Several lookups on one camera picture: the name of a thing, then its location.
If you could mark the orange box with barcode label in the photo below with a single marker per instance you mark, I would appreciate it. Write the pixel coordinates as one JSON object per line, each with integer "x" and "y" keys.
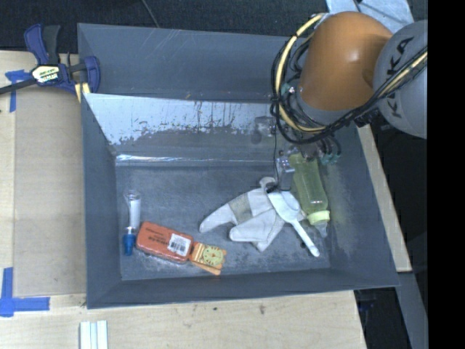
{"x": 160, "y": 240}

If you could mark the orange toy clock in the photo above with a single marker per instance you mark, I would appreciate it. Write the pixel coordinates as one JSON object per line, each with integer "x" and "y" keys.
{"x": 211, "y": 256}

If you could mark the grey metal bin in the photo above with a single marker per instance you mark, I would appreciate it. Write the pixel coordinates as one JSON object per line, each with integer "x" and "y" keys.
{"x": 181, "y": 67}

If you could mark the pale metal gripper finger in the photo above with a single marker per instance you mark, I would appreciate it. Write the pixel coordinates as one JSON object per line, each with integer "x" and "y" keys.
{"x": 287, "y": 178}

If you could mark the clear tube with blue cap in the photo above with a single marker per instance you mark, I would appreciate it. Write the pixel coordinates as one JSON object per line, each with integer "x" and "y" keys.
{"x": 133, "y": 209}

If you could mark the white plastic spoon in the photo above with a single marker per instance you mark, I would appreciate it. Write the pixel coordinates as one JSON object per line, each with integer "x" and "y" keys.
{"x": 287, "y": 205}

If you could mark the white work glove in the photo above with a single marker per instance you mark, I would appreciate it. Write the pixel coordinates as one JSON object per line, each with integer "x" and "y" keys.
{"x": 250, "y": 216}

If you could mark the yellow baby bottle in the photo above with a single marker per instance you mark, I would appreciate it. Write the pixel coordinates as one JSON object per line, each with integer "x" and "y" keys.
{"x": 310, "y": 187}

